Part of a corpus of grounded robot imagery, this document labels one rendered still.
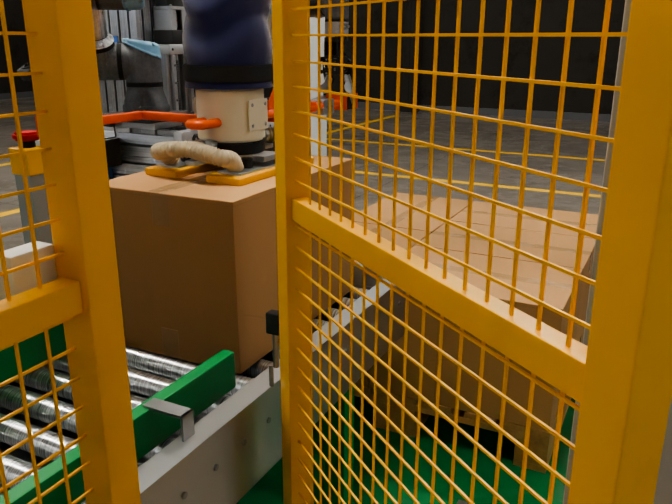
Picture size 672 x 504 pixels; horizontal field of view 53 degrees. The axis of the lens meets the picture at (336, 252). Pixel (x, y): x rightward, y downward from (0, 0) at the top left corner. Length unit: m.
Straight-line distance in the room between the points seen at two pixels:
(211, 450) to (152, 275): 0.50
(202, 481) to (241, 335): 0.37
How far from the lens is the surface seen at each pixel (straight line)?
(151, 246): 1.59
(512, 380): 2.15
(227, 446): 1.33
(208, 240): 1.49
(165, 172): 1.71
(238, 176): 1.59
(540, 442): 2.23
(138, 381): 1.60
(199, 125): 1.64
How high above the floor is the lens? 1.28
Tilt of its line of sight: 18 degrees down
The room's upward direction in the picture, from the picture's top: straight up
